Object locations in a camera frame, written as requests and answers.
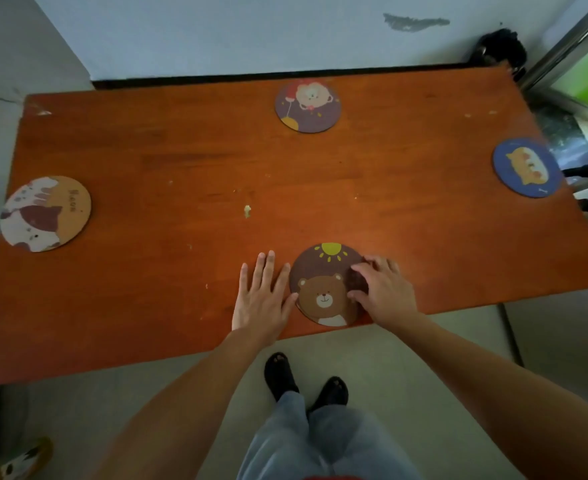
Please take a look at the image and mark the person's right hand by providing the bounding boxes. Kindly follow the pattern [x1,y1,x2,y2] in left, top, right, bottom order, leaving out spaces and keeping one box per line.
[346,255,420,333]

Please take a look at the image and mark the person's left hand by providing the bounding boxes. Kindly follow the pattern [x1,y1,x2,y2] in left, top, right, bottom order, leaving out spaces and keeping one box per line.
[232,251,300,345]

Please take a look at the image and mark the brown bear round coaster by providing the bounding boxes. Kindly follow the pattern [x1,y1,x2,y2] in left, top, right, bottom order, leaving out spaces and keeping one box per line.
[289,242,371,328]

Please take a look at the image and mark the person's left forearm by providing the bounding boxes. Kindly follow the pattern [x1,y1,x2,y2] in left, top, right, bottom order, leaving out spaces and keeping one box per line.
[88,331,277,480]

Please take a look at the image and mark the person's right forearm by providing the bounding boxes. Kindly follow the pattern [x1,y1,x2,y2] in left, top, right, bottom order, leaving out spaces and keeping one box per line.
[393,315,588,480]

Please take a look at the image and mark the person's left black shoe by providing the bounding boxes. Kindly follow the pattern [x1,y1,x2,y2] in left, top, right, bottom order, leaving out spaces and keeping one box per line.
[264,352,301,403]

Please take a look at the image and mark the person's black shoe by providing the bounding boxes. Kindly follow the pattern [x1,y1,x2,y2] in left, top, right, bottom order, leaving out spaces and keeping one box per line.
[307,376,350,416]
[264,352,301,403]

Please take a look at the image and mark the person's right black shoe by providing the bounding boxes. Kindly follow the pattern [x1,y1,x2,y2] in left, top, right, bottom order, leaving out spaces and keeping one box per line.
[307,376,350,416]

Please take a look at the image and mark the light blue jeans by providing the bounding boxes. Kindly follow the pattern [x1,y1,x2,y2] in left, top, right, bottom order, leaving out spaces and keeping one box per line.
[236,392,421,480]

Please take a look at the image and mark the purple lion round coaster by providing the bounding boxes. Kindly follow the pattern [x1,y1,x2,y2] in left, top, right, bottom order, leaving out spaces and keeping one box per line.
[274,79,342,134]

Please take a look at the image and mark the tan cats round coaster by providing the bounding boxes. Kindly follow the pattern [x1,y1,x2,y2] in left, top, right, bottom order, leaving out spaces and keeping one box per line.
[0,176,92,253]

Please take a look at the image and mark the blue cat round coaster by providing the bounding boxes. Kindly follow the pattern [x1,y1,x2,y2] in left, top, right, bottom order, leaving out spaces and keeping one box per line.
[492,138,564,199]

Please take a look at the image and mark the black round object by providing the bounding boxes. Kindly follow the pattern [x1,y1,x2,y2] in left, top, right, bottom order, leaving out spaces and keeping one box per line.
[468,28,528,81]

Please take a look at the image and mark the grey metal window frame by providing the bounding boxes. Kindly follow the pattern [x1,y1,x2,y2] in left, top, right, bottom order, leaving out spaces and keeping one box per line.
[518,0,588,120]

